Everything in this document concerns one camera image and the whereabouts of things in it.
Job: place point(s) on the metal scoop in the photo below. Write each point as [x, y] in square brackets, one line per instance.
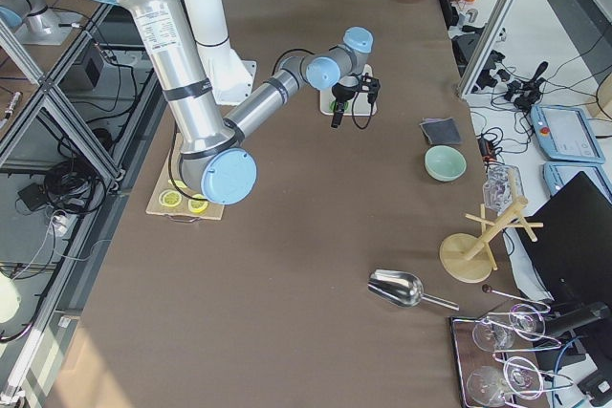
[403, 289]

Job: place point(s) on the cream rabbit tray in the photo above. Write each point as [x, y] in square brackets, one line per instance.
[359, 108]

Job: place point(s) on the aluminium frame post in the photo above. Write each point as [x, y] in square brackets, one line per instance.
[484, 47]

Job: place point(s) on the black monitor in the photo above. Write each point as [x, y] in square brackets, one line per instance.
[572, 254]

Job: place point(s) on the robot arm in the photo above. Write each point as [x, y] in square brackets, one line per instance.
[188, 44]
[34, 23]

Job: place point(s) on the wine glass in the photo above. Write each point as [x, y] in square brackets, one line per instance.
[528, 320]

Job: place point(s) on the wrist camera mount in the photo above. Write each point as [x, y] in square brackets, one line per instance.
[370, 86]

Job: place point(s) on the black glass tray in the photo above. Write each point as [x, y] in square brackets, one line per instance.
[500, 378]

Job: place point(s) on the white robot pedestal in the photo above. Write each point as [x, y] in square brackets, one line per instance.
[231, 77]

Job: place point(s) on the wooden cup tree stand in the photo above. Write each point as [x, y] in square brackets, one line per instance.
[469, 258]

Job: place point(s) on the grey folded cloth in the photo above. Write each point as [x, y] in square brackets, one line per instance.
[441, 131]

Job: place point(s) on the green ceramic bowl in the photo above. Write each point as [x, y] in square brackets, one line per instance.
[444, 163]

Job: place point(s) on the wooden cutting board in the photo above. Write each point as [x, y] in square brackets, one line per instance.
[180, 213]

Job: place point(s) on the lemon slice half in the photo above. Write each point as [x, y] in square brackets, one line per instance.
[170, 198]
[197, 204]

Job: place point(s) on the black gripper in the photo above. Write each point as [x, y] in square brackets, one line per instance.
[343, 93]

